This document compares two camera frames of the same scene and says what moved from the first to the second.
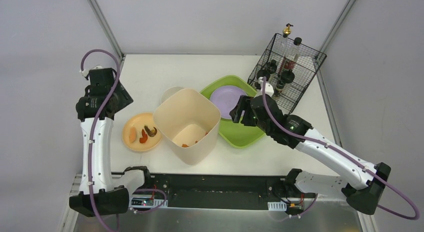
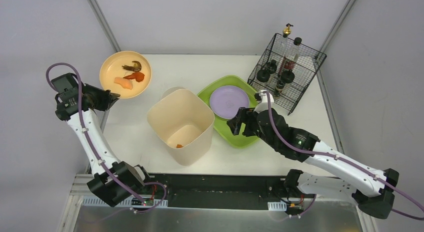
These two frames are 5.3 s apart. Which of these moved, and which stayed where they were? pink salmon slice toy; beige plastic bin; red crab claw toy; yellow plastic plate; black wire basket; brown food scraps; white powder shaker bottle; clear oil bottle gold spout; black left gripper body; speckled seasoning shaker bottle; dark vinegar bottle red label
Moved: beige plastic bin; red crab claw toy; yellow plastic plate; brown food scraps; pink salmon slice toy; black left gripper body
Stayed: speckled seasoning shaker bottle; black wire basket; dark vinegar bottle red label; clear oil bottle gold spout; white powder shaker bottle
